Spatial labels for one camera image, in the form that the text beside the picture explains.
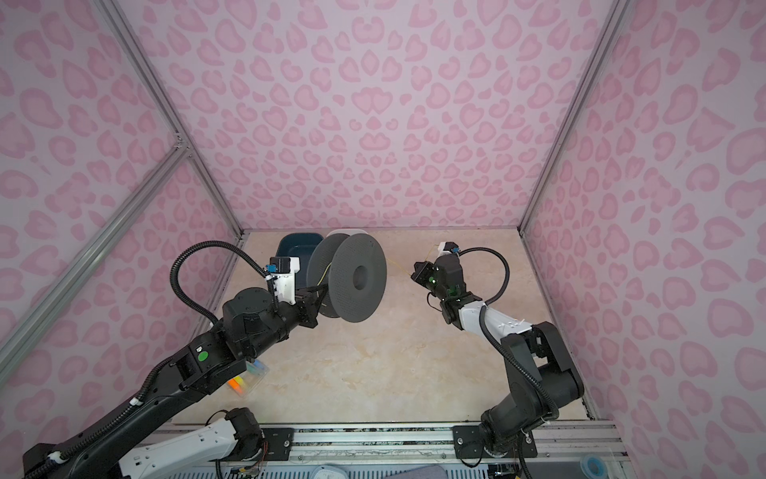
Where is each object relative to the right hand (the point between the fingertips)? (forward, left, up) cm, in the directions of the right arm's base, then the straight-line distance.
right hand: (414, 260), depth 88 cm
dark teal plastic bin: (+17, +42, -13) cm, 47 cm away
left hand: (-19, +19, +16) cm, 32 cm away
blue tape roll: (-47, -41, -17) cm, 65 cm away
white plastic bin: (+24, +25, -13) cm, 37 cm away
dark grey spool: (-16, +14, +18) cm, 28 cm away
